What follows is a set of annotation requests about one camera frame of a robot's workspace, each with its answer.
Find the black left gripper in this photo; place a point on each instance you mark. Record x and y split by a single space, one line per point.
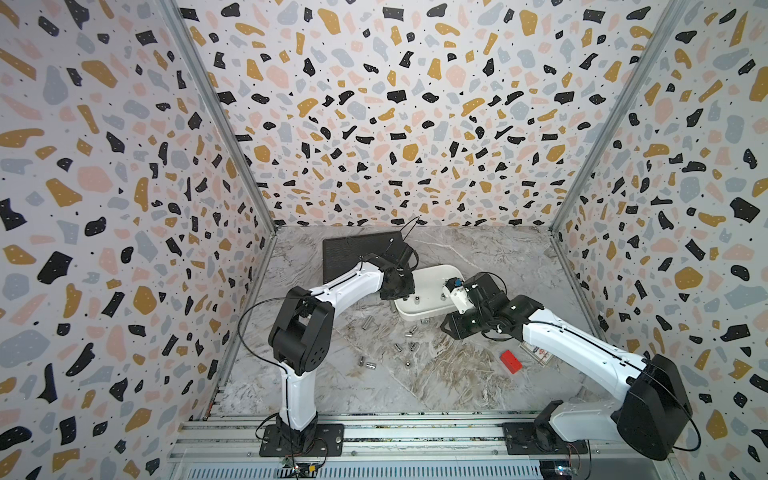
409 290

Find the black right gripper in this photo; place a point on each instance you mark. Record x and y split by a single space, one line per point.
454 330

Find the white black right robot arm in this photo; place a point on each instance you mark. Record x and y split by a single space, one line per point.
648 408

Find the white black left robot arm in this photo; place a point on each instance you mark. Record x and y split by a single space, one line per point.
301 334

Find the white plastic storage box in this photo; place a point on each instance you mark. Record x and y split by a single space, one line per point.
433 301

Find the small printed card box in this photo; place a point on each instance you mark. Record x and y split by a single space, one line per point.
540 355

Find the red plastic block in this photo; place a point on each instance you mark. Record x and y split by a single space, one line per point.
511 362

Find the black ribbed tool case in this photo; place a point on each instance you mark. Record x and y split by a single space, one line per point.
341 254

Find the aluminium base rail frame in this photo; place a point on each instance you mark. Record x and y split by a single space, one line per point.
403 446

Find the aluminium corner post left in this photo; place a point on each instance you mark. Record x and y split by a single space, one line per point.
174 21

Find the aluminium corner post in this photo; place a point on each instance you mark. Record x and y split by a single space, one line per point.
174 21
671 16

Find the aluminium corner post right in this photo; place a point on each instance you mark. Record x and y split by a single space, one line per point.
671 16

